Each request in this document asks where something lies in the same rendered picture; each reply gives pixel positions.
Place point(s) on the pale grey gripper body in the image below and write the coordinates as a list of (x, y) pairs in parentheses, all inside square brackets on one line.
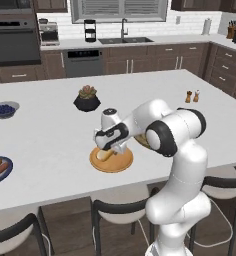
[(119, 148)]

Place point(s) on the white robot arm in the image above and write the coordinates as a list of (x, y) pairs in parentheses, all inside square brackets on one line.
[(186, 173)]

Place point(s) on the round wooden plate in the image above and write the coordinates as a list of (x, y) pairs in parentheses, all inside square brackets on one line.
[(113, 164)]

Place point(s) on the blue bowl with food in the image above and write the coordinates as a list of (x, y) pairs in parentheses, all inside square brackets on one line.
[(6, 171)]

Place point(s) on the grey bowl of blueberries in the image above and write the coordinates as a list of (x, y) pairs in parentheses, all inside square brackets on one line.
[(4, 110)]

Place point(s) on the succulent in black pot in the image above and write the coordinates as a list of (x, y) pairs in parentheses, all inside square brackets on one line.
[(87, 100)]

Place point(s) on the brown pepper shaker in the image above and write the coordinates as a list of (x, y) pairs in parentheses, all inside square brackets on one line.
[(188, 97)]

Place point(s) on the grey dishwasher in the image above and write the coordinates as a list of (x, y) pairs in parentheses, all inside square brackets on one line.
[(83, 63)]

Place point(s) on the brown and white salt shaker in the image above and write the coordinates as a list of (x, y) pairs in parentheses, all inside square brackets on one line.
[(196, 96)]

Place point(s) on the brown lower cupboard run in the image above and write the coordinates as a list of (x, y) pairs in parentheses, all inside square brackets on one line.
[(226, 70), (150, 60)]

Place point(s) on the dark sink basin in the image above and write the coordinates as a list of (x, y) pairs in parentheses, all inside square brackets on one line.
[(125, 40)]

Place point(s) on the dark tap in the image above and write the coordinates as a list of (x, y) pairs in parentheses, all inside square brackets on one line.
[(123, 28)]

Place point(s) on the silver coffee machine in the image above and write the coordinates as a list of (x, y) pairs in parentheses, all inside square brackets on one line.
[(49, 33)]

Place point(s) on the window with blinds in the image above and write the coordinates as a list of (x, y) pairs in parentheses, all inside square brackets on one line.
[(120, 10)]

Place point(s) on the white paper towel roll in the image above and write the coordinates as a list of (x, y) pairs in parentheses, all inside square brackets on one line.
[(206, 26)]

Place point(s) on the brown upper cupboard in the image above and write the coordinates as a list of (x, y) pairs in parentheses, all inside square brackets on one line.
[(50, 5), (206, 5)]

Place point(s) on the brown knife block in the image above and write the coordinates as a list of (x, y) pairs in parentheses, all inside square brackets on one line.
[(230, 31)]

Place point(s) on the dark microwave oven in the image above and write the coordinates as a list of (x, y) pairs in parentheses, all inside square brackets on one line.
[(10, 3)]

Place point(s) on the white stool with black frame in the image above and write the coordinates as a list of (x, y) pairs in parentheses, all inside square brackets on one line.
[(123, 203), (223, 186), (10, 233)]

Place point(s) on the white wall socket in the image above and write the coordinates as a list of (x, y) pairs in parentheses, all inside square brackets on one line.
[(178, 20)]

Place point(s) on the dark grey wall oven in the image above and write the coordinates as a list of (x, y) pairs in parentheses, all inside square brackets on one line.
[(14, 40)]

